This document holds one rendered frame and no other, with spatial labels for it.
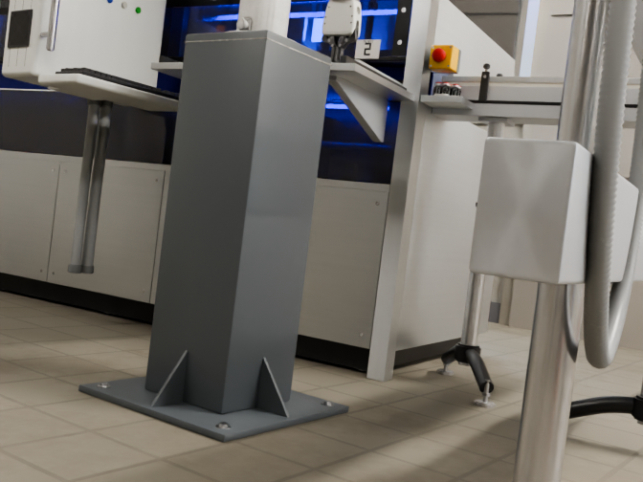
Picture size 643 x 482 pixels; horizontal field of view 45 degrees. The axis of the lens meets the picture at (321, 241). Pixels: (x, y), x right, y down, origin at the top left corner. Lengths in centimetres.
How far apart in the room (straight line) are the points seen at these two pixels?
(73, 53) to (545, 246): 215
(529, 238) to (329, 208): 182
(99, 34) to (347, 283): 116
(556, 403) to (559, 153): 30
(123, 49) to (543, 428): 220
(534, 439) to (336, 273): 164
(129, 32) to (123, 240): 77
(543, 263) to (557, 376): 21
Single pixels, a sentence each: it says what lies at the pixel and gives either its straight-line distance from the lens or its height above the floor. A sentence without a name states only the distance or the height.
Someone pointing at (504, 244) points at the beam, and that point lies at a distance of 68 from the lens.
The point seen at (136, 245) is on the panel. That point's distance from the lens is 294.
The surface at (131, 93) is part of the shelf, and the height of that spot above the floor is 79.
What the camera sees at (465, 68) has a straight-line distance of 275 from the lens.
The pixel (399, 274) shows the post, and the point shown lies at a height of 33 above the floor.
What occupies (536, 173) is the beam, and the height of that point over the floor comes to 52.
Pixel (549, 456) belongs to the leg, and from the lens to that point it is 87.
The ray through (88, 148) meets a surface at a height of 62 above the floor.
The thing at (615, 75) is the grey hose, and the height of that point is 62.
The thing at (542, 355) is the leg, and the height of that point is 35.
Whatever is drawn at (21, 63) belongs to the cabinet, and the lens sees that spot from 262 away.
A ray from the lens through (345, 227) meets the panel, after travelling 243.
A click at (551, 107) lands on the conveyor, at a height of 87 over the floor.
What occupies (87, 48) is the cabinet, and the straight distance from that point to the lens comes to 269.
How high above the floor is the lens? 46
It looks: 1 degrees down
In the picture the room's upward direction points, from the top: 7 degrees clockwise
